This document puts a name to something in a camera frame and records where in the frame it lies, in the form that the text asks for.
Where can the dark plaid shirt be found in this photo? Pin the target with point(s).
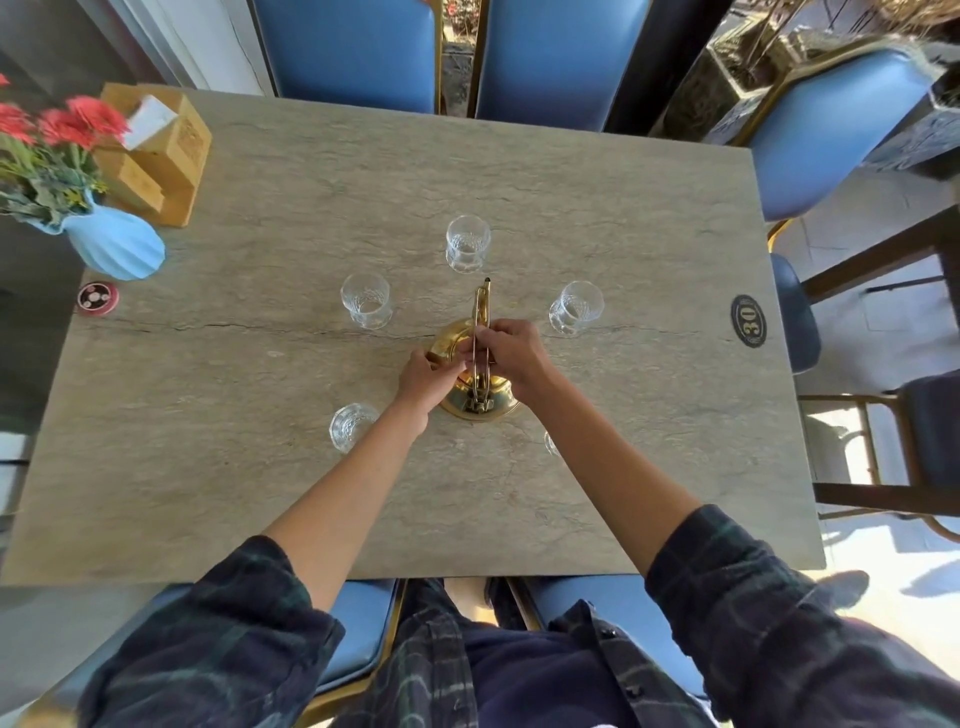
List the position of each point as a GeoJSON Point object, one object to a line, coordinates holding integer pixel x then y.
{"type": "Point", "coordinates": [772, 637]}

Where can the person's left forearm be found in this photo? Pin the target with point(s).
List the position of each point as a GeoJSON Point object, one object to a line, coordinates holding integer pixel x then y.
{"type": "Point", "coordinates": [352, 495]}

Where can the light blue ribbed vase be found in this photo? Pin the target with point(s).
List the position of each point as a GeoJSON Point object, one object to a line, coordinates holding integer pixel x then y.
{"type": "Point", "coordinates": [120, 244]}

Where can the red round call button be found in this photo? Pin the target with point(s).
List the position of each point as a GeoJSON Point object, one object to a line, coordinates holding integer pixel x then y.
{"type": "Point", "coordinates": [97, 297]}

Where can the wooden napkin holder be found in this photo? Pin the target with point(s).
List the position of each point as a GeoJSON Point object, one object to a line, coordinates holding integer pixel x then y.
{"type": "Point", "coordinates": [176, 161]}

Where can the person's right fingers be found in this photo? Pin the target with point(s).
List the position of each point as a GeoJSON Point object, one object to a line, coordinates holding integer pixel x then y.
{"type": "Point", "coordinates": [489, 343]}

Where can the person's left fingers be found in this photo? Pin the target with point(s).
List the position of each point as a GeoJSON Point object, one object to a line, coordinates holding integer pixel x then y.
{"type": "Point", "coordinates": [448, 365]}

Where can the dark brown wooden table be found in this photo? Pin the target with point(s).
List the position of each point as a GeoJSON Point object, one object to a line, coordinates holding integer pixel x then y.
{"type": "Point", "coordinates": [892, 251]}

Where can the person's left hand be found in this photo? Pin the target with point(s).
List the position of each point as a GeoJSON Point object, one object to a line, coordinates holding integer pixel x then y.
{"type": "Point", "coordinates": [420, 386]}

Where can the black oval table badge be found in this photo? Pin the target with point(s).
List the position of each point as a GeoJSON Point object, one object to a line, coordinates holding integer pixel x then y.
{"type": "Point", "coordinates": [748, 321]}

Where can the dark patterned planter box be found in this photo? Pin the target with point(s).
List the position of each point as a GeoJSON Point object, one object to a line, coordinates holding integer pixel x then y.
{"type": "Point", "coordinates": [919, 127]}
{"type": "Point", "coordinates": [720, 90]}

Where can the person's right hand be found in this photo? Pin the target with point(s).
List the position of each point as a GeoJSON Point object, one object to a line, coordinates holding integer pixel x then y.
{"type": "Point", "coordinates": [525, 360]}

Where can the gold metal teapot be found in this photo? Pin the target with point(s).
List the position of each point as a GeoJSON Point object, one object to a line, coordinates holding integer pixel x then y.
{"type": "Point", "coordinates": [491, 405]}

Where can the white paper napkins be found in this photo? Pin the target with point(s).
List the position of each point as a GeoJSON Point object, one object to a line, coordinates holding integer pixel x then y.
{"type": "Point", "coordinates": [148, 120]}

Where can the person's right forearm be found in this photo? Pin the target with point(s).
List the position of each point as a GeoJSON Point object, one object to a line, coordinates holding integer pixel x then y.
{"type": "Point", "coordinates": [600, 472]}

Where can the red artificial flower bunch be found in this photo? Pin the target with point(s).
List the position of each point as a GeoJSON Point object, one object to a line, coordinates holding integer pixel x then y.
{"type": "Point", "coordinates": [64, 127]}

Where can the clear patterned drinking glass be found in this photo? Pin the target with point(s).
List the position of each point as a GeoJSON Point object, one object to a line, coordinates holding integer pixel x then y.
{"type": "Point", "coordinates": [349, 426]}
{"type": "Point", "coordinates": [551, 444]}
{"type": "Point", "coordinates": [576, 307]}
{"type": "Point", "coordinates": [468, 244]}
{"type": "Point", "coordinates": [366, 300]}

